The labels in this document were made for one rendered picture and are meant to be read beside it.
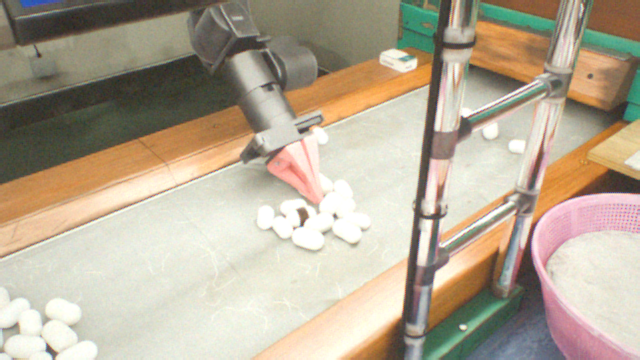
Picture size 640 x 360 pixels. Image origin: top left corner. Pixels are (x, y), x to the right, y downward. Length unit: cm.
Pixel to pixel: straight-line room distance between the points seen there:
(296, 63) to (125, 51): 213
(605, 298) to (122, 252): 51
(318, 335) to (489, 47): 62
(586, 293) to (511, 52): 44
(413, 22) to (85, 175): 68
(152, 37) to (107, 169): 213
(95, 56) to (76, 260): 216
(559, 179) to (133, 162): 55
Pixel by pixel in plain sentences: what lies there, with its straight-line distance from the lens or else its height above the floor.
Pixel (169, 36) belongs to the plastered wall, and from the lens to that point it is 289.
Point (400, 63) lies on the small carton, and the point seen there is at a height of 78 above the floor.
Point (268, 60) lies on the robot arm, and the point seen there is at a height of 88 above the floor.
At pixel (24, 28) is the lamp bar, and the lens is 33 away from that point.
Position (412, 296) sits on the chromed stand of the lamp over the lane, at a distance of 46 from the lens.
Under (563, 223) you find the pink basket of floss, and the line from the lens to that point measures 70.
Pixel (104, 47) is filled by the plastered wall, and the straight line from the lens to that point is 277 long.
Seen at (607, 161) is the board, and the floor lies 77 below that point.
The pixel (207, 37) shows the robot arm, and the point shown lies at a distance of 71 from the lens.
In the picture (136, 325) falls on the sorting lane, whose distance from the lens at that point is 56.
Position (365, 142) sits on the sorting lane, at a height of 74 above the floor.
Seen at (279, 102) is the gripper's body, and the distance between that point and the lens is 66.
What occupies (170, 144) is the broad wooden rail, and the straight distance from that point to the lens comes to 78.
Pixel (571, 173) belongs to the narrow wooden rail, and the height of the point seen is 76.
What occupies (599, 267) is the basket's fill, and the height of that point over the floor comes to 73.
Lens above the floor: 114
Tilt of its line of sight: 34 degrees down
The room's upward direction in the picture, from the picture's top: straight up
